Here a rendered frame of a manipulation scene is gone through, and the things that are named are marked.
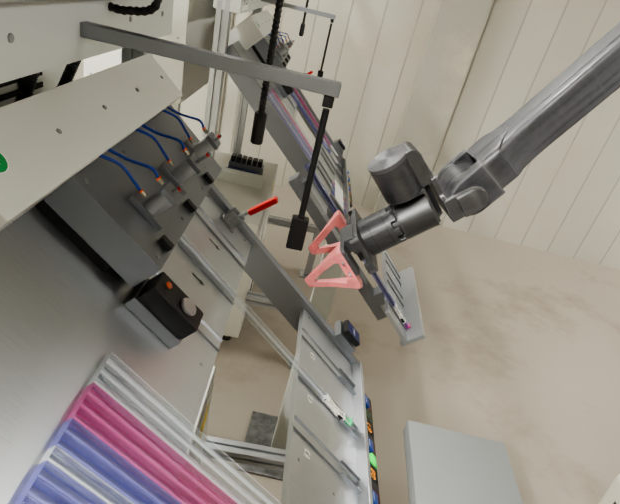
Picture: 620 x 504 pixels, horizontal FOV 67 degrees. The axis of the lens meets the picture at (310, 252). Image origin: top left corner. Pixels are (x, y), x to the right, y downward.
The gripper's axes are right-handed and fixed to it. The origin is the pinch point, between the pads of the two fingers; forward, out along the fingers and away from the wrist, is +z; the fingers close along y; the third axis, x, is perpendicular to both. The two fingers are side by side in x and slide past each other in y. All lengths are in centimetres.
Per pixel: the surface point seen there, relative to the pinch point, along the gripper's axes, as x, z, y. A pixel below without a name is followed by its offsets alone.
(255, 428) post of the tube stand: 77, 73, -56
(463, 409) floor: 137, 10, -87
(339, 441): 30.9, 12.7, 5.6
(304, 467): 21.2, 13.2, 17.0
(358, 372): 36.2, 10.7, -15.6
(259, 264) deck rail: 3.8, 15.8, -18.6
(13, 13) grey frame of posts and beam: -42.4, 2.3, 20.6
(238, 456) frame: 52, 56, -21
